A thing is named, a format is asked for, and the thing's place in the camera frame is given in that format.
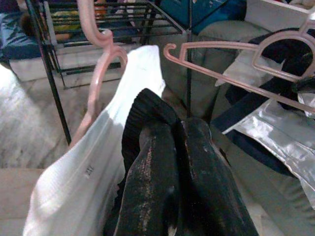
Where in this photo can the white shirt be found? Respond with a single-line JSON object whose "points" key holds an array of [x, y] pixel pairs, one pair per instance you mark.
{"points": [[86, 159]]}

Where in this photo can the blue storage bin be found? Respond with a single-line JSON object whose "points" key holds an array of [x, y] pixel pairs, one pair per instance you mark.
{"points": [[221, 14]]}

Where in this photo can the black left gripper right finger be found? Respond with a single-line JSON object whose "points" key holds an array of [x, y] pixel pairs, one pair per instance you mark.
{"points": [[209, 191]]}

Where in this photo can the yellow green plush toy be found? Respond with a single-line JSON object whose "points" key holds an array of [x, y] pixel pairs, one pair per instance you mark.
{"points": [[61, 24]]}

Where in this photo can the navy jersey white sleeves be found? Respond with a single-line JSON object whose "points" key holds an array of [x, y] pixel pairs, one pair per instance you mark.
{"points": [[270, 137]]}

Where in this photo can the grey green leather sofa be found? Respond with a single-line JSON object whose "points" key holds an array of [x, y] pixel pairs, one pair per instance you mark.
{"points": [[211, 33]]}

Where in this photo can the black metal drying rack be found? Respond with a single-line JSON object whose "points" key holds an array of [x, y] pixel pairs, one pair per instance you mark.
{"points": [[189, 81]]}

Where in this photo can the pink plastic hanger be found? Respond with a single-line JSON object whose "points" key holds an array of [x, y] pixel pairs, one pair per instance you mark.
{"points": [[98, 73], [246, 85]]}

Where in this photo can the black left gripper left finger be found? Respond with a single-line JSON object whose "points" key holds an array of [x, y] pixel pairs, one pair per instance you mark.
{"points": [[150, 184]]}

